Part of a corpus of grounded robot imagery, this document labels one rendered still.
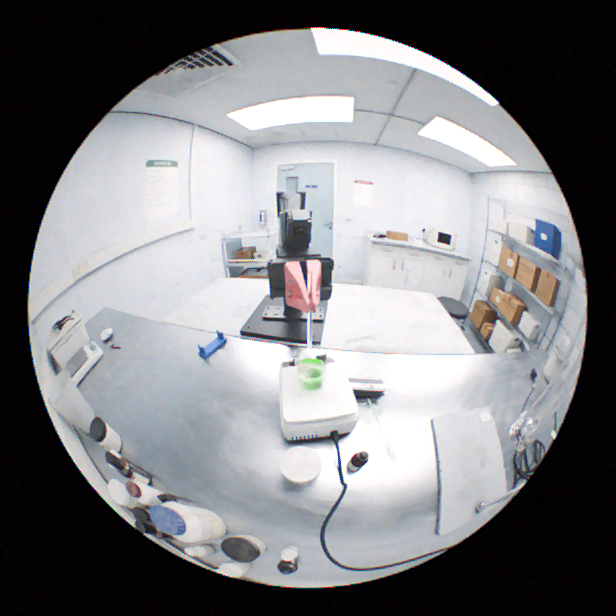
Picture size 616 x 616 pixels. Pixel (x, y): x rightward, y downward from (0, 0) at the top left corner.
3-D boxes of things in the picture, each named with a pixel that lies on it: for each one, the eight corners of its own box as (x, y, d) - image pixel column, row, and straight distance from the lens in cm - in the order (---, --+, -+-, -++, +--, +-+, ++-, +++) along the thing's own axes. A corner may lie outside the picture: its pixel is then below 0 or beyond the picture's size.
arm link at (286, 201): (314, 251, 43) (304, 182, 67) (272, 252, 43) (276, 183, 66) (310, 281, 53) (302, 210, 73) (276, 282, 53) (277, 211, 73)
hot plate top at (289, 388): (280, 370, 39) (280, 366, 38) (341, 364, 40) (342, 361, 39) (283, 424, 32) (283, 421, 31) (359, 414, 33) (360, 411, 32)
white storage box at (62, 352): (83, 326, 150) (76, 306, 147) (93, 340, 115) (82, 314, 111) (58, 352, 152) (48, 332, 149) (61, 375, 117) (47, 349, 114)
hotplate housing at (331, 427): (280, 369, 50) (277, 344, 44) (332, 364, 51) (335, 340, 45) (285, 453, 38) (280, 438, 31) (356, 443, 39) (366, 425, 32)
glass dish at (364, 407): (374, 400, 45) (377, 394, 43) (383, 419, 43) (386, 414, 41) (351, 405, 43) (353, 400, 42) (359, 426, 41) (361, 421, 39)
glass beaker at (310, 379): (289, 384, 35) (286, 351, 30) (310, 368, 38) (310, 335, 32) (315, 403, 33) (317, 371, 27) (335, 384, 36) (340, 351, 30)
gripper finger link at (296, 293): (351, 279, 23) (329, 256, 31) (287, 283, 21) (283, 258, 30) (345, 327, 26) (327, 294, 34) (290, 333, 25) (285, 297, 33)
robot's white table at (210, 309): (244, 380, 170) (217, 277, 119) (391, 398, 163) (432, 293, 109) (220, 427, 150) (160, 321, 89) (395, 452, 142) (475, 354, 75)
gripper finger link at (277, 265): (335, 280, 22) (317, 256, 31) (269, 284, 21) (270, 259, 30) (331, 329, 25) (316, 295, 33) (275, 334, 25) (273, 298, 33)
